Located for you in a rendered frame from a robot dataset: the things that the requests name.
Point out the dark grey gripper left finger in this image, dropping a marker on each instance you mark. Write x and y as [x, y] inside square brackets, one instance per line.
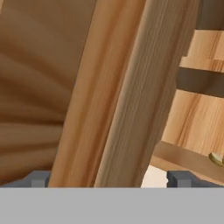
[37, 178]

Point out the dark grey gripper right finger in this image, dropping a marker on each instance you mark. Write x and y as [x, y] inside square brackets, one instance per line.
[182, 179]

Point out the gold-lidded jam jar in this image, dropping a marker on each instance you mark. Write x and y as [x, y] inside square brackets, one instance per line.
[217, 159]

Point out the wooden cabinet with shelf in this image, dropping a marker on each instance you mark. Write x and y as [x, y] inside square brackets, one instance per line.
[195, 122]

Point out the wooden cabinet door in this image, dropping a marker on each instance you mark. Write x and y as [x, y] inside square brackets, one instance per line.
[110, 87]

